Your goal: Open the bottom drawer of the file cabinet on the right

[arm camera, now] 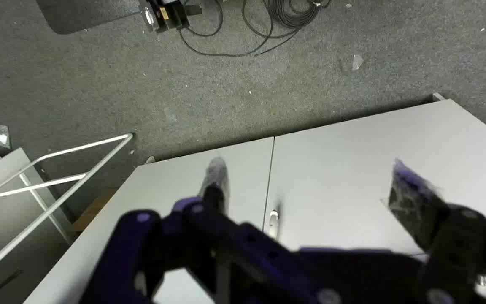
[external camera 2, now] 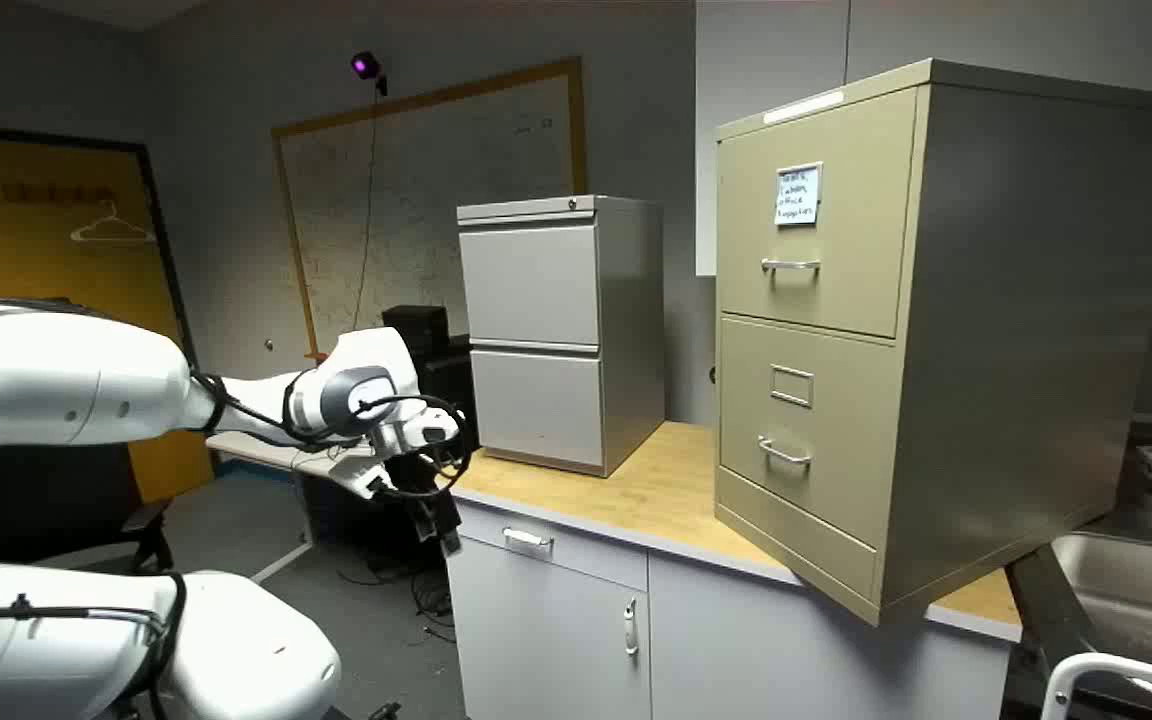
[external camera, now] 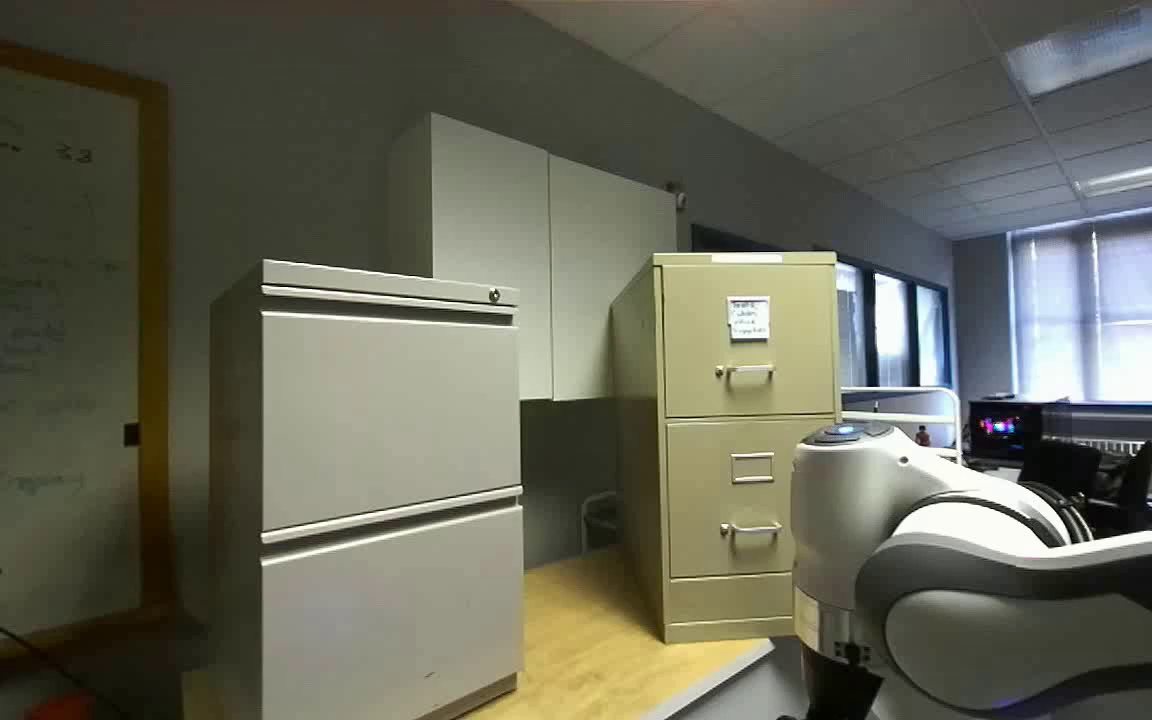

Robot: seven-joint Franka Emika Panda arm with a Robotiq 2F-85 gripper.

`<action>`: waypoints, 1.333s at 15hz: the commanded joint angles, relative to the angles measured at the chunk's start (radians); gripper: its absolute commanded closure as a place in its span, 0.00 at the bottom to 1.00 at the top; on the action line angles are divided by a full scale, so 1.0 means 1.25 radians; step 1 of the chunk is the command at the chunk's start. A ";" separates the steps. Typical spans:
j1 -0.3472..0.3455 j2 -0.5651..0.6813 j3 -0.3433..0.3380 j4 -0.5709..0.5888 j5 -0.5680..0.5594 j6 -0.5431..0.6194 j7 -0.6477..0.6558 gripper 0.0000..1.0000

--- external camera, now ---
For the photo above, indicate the beige drawer with card holder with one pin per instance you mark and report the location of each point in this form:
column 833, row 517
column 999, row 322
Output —
column 702, row 501

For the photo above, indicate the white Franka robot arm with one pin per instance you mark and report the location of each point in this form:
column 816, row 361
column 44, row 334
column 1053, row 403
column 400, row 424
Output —
column 1003, row 624

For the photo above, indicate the beige metal file cabinet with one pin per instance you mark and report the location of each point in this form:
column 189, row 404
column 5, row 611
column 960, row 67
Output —
column 633, row 442

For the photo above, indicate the beige drawer with paper label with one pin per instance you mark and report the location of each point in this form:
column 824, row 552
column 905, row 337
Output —
column 699, row 334

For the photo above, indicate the grey lateral file cabinet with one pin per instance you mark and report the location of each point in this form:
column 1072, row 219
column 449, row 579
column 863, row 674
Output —
column 376, row 424

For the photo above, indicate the white paper label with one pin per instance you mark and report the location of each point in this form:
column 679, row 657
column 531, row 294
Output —
column 748, row 316

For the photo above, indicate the dark interior window panels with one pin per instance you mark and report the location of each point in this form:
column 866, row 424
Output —
column 892, row 324

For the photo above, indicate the white shelf unit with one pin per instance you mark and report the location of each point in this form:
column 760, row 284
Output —
column 901, row 404

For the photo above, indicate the black computer monitor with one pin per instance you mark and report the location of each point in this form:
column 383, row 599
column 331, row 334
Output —
column 1003, row 430

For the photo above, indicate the black office chair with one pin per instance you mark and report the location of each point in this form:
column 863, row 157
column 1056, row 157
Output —
column 1060, row 470

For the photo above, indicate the window with blinds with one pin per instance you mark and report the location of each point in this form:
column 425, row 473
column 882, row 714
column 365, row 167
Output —
column 1117, row 312

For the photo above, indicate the narrow ceiling light strip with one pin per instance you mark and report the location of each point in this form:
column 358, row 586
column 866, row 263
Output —
column 1148, row 173

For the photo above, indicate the large ceiling light panel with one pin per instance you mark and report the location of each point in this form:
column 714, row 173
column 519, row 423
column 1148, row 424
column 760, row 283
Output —
column 1108, row 44

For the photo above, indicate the white wall cabinet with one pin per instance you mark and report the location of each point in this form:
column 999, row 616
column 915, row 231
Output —
column 538, row 252

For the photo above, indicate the whiteboard with wooden frame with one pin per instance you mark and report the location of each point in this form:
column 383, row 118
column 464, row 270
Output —
column 41, row 375

